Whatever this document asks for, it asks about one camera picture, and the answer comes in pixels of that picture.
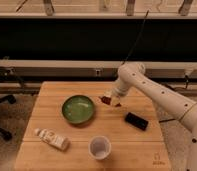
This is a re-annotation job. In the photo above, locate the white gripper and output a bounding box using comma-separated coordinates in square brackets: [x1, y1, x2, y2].
[110, 79, 130, 104]

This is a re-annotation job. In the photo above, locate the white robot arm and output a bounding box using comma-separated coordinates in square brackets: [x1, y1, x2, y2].
[111, 62, 197, 171]

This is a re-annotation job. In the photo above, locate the black rectangular block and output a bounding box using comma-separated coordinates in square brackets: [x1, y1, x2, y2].
[125, 113, 148, 131]

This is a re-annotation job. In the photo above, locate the green bowl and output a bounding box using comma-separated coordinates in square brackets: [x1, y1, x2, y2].
[62, 95, 95, 124]

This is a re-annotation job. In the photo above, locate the white tube bottle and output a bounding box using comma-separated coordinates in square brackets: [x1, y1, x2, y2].
[34, 128, 69, 151]

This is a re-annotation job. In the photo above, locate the black office chair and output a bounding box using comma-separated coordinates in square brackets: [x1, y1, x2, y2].
[0, 64, 17, 142]

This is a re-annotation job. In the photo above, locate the black hanging cable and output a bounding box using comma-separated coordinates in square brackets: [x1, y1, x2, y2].
[122, 9, 150, 66]

